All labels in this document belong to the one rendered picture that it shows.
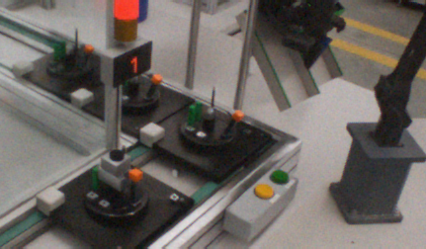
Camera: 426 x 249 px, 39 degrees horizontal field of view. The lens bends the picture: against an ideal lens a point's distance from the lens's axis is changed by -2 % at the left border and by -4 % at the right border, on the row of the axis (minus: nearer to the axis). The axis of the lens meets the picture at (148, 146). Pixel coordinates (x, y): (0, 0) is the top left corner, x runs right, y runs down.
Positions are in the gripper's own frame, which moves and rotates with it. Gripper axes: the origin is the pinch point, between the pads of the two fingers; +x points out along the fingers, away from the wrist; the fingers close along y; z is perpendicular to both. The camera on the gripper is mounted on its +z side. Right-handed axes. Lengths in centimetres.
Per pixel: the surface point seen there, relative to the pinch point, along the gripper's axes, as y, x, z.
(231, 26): -79, 40, 67
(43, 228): 52, 34, 29
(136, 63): 23.0, 5.1, 28.9
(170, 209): 33.3, 28.4, 9.5
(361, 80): -243, 125, 60
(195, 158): 15.0, 28.4, 16.6
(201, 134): 10.4, 24.8, 18.7
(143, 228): 41, 28, 10
